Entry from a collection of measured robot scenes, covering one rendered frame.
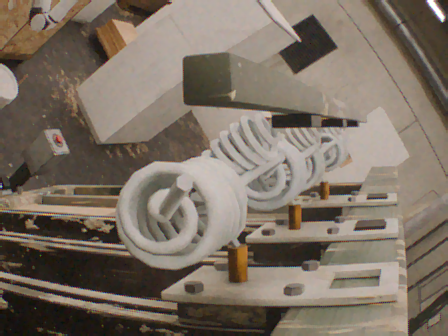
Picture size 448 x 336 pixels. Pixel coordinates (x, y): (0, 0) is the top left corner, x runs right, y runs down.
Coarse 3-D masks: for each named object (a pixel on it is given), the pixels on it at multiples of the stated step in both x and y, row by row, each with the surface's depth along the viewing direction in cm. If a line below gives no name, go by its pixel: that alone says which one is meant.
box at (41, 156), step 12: (48, 132) 200; (60, 132) 209; (36, 144) 200; (48, 144) 198; (60, 144) 204; (24, 156) 203; (36, 156) 201; (48, 156) 199; (60, 156) 204; (36, 168) 201; (48, 168) 208
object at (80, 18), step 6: (96, 0) 498; (102, 0) 506; (108, 0) 514; (114, 0) 522; (90, 6) 503; (96, 6) 511; (102, 6) 519; (108, 6) 528; (78, 12) 499; (84, 12) 507; (90, 12) 515; (96, 12) 524; (72, 18) 507; (78, 18) 511; (84, 18) 520; (90, 18) 528
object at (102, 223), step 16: (336, 128) 90; (320, 192) 93; (352, 192) 95; (0, 208) 120; (304, 208) 92; (320, 208) 92; (336, 208) 91; (0, 224) 115; (16, 224) 113; (32, 224) 111; (48, 224) 109; (64, 224) 108; (80, 224) 106; (96, 224) 105; (112, 224) 104; (256, 224) 95; (80, 240) 107; (96, 240) 105; (112, 240) 104; (240, 240) 96
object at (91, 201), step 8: (48, 200) 179; (56, 200) 177; (64, 200) 176; (72, 200) 175; (80, 200) 174; (88, 200) 173; (96, 200) 172; (104, 200) 171; (112, 200) 170; (296, 200) 152; (112, 208) 170; (248, 208) 156; (280, 208) 153
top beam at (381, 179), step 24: (384, 168) 162; (360, 192) 106; (384, 192) 103; (360, 216) 77; (384, 216) 75; (384, 240) 59; (336, 264) 50; (336, 288) 42; (288, 312) 37; (312, 312) 37; (336, 312) 36; (360, 312) 35; (384, 312) 34
